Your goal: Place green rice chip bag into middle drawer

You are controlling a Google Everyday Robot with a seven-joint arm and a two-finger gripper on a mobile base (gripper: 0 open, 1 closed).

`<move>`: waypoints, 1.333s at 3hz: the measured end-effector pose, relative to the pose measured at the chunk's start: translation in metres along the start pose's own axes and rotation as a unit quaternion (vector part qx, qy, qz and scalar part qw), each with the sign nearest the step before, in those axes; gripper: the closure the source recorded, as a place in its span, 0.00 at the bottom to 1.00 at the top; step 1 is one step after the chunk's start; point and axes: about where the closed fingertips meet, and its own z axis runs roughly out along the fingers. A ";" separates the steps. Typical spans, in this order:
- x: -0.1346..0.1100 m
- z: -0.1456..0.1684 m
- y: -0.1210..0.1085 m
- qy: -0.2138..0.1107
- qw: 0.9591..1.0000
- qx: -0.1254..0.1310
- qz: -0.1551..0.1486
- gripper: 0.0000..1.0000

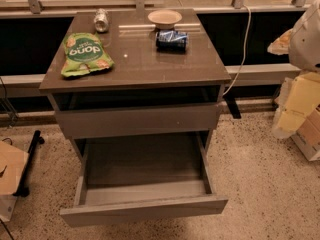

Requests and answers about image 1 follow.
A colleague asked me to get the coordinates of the green rice chip bag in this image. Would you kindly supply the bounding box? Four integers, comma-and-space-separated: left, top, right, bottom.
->
61, 33, 114, 78

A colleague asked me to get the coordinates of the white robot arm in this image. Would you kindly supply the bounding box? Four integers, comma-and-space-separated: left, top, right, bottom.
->
267, 0, 320, 139

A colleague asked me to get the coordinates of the grey drawer cabinet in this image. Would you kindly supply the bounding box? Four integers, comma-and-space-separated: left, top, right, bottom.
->
38, 7, 232, 228

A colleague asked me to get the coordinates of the open grey lower drawer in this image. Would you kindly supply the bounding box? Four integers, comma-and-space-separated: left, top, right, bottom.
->
60, 132, 228, 227

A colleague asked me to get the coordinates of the closed grey middle drawer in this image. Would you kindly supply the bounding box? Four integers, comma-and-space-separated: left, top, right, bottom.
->
55, 104, 221, 139

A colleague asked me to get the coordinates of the blue soda can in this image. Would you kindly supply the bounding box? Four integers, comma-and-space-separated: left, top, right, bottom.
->
156, 30, 188, 51

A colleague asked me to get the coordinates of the beige paper bowl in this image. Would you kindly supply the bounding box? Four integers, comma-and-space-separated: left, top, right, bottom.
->
148, 9, 182, 30

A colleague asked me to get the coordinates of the silver can lying down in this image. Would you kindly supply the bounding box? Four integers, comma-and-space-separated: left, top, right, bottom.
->
94, 8, 109, 33

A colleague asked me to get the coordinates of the cardboard box right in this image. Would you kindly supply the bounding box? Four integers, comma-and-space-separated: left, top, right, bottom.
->
292, 107, 320, 161

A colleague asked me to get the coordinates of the cardboard box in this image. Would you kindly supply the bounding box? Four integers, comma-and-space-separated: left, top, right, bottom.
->
292, 107, 320, 161
0, 141, 29, 222

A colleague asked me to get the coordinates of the cardboard box left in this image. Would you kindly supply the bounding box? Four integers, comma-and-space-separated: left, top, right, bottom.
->
0, 141, 29, 222

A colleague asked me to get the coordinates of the black stand leg left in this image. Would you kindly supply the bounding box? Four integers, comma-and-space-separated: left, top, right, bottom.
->
14, 130, 45, 197

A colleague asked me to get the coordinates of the black bracket behind cabinet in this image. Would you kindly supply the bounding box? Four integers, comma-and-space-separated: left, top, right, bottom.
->
224, 94, 241, 119

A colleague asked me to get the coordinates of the white hanging cable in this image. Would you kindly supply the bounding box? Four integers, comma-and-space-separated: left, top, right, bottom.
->
222, 4, 252, 97

